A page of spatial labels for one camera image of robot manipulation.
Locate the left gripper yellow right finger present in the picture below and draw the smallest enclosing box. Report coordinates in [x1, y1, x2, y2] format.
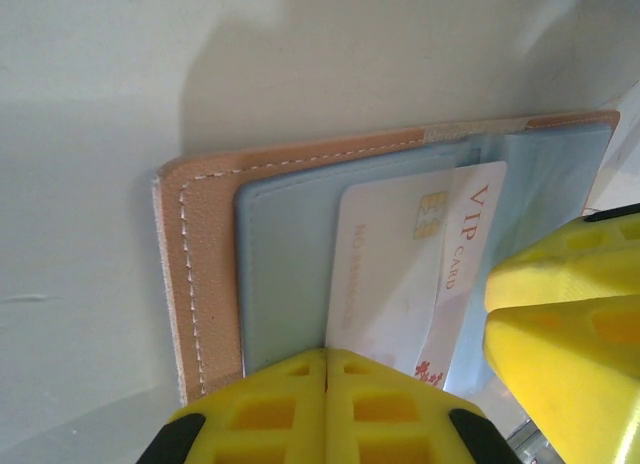
[324, 347, 512, 464]

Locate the white VIP card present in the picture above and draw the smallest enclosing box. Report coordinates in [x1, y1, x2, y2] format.
[323, 159, 509, 388]

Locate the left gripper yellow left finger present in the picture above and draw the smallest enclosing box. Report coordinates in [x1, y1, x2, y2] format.
[133, 348, 328, 464]

